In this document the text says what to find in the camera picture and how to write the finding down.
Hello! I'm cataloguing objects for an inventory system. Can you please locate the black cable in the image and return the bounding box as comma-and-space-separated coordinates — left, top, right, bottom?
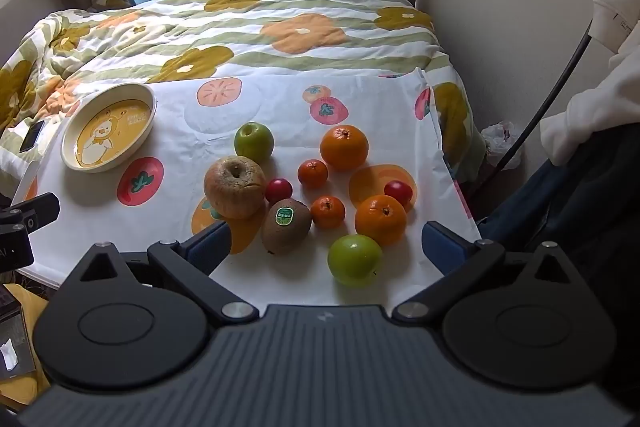
472, 19, 596, 198

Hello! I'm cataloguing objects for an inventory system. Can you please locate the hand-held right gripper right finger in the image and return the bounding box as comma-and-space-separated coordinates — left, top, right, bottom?
392, 221, 591, 325

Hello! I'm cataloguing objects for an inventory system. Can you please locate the brown kiwi with green sticker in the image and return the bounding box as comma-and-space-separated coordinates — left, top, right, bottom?
261, 198, 313, 255

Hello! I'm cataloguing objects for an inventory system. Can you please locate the white plastic bag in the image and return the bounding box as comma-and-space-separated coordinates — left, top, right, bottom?
482, 122, 521, 170

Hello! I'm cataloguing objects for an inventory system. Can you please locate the grey bed headboard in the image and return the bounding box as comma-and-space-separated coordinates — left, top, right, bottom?
0, 0, 66, 58

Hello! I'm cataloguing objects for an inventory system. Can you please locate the large wrinkled brownish apple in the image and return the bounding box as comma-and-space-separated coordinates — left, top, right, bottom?
203, 155, 267, 220

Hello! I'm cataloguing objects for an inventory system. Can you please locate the dark blue clothing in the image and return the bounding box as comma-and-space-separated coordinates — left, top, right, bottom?
477, 122, 640, 408

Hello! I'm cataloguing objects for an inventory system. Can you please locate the cream bowl with yellow print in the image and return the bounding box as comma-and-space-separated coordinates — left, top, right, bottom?
61, 83, 157, 174

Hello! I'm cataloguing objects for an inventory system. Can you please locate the dark box with white figure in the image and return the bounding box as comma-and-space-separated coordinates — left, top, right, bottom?
0, 284, 38, 380

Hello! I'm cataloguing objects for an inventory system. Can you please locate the yellow cloth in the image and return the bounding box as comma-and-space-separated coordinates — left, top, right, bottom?
0, 282, 51, 410

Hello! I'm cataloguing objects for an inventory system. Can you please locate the large orange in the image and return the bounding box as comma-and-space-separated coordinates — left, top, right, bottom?
355, 194, 408, 247
320, 125, 370, 172

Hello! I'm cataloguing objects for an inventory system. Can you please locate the floral striped blanket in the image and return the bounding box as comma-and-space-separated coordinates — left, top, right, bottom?
0, 0, 488, 208

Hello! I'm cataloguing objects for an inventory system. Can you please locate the red cherry tomato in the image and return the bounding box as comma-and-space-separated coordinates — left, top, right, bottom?
384, 180, 414, 204
264, 178, 293, 205

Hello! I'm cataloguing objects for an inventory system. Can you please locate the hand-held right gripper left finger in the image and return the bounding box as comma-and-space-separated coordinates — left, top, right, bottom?
60, 221, 261, 325

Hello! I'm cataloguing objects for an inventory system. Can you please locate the green apple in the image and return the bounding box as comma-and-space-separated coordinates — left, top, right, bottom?
234, 122, 275, 164
327, 234, 383, 286

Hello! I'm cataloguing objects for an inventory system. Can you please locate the white garment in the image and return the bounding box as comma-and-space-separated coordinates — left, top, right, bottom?
540, 0, 640, 165

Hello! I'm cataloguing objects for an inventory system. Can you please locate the small tangerine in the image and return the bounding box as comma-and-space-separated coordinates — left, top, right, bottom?
298, 159, 329, 188
311, 196, 347, 229

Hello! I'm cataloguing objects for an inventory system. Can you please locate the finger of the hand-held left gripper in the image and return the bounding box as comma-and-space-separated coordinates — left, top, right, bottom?
0, 193, 61, 235

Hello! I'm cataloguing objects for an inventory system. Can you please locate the black smartphone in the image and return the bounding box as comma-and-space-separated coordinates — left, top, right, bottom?
19, 121, 46, 154

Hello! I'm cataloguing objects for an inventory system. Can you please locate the white fruit-print cloth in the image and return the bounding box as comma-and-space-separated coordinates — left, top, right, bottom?
10, 69, 483, 308

